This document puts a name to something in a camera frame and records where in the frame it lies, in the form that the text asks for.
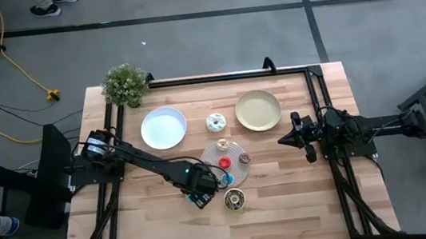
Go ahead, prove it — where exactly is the round woven grey mat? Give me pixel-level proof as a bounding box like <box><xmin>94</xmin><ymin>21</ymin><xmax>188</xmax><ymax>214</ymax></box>
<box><xmin>198</xmin><ymin>137</ymin><xmax>253</xmax><ymax>192</ymax></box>

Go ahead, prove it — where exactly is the beige round plate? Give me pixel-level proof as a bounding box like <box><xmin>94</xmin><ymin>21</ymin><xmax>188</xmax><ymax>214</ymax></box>
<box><xmin>233</xmin><ymin>86</ymin><xmax>285</xmax><ymax>135</ymax></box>

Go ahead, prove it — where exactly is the small red sprinkled donut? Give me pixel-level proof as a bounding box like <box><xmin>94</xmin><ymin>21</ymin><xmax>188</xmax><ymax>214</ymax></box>
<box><xmin>217</xmin><ymin>155</ymin><xmax>233</xmax><ymax>170</ymax></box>

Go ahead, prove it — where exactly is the black equipment stand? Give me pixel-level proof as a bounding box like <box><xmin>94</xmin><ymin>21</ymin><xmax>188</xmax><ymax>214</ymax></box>
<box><xmin>14</xmin><ymin>121</ymin><xmax>82</xmax><ymax>233</ymax></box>

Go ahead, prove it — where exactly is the large chocolate striped donut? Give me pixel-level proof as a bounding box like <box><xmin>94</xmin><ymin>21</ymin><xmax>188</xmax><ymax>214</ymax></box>
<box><xmin>222</xmin><ymin>186</ymin><xmax>248</xmax><ymax>213</ymax></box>

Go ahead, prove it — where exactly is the white round plate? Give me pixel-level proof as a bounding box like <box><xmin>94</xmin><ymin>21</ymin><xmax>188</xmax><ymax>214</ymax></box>
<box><xmin>138</xmin><ymin>103</ymin><xmax>190</xmax><ymax>153</ymax></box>

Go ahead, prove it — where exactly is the black floor cable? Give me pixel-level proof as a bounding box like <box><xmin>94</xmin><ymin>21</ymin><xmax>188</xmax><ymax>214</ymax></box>
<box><xmin>0</xmin><ymin>92</ymin><xmax>86</xmax><ymax>133</ymax></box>

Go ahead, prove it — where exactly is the black aluminium table frame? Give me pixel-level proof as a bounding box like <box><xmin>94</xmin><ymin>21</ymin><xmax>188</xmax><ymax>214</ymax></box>
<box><xmin>46</xmin><ymin>43</ymin><xmax>403</xmax><ymax>239</ymax></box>

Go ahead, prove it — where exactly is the yellow extension cable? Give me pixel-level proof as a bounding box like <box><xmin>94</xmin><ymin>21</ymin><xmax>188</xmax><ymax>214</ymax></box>
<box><xmin>0</xmin><ymin>118</ymin><xmax>44</xmax><ymax>148</ymax></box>
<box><xmin>0</xmin><ymin>0</ymin><xmax>62</xmax><ymax>109</ymax></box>

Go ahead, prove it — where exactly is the white and blue bottle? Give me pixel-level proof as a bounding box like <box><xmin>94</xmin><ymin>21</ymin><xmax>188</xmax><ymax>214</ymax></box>
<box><xmin>0</xmin><ymin>213</ymin><xmax>22</xmax><ymax>238</ymax></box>

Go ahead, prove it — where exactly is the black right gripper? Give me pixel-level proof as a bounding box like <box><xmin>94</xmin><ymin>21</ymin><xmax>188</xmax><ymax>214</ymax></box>
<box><xmin>275</xmin><ymin>108</ymin><xmax>325</xmax><ymax>168</ymax></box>

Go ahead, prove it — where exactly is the small blue sprinkled donut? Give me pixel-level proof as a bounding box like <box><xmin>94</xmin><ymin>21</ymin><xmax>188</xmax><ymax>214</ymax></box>
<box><xmin>220</xmin><ymin>172</ymin><xmax>235</xmax><ymax>187</ymax></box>

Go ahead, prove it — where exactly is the large pale blue sprinkled donut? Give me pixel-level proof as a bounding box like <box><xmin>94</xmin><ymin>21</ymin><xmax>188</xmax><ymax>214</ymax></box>
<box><xmin>205</xmin><ymin>111</ymin><xmax>228</xmax><ymax>133</ymax></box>

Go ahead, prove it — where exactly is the green potted plant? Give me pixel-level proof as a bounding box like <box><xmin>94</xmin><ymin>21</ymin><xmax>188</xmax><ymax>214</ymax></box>
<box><xmin>98</xmin><ymin>60</ymin><xmax>153</xmax><ymax>112</ymax></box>

